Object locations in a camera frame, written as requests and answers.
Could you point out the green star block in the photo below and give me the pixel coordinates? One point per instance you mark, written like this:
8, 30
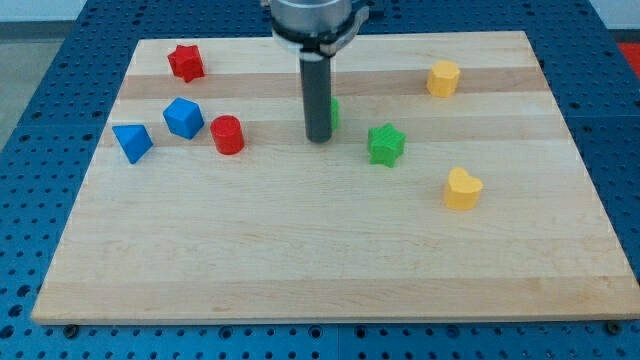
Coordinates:
385, 144

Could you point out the red cylinder block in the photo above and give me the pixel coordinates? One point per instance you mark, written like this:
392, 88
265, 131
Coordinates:
227, 134

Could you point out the blue cube block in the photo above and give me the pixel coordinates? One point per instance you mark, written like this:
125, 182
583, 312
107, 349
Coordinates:
183, 118

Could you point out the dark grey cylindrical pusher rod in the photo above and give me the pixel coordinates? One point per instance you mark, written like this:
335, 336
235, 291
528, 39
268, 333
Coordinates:
315, 74

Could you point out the red star block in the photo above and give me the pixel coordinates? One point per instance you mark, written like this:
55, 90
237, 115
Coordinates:
186, 62

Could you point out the green cylinder block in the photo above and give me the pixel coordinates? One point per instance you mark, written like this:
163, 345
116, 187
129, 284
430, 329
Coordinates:
335, 117

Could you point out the wooden board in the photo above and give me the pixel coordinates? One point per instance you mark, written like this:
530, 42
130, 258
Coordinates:
288, 231

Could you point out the yellow heart block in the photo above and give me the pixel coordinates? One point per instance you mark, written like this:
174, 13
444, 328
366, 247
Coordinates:
462, 190

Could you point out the blue triangle block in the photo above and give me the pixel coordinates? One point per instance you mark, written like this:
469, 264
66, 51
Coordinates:
134, 140

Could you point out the yellow hexagon block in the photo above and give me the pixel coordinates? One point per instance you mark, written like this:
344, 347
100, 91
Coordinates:
443, 79

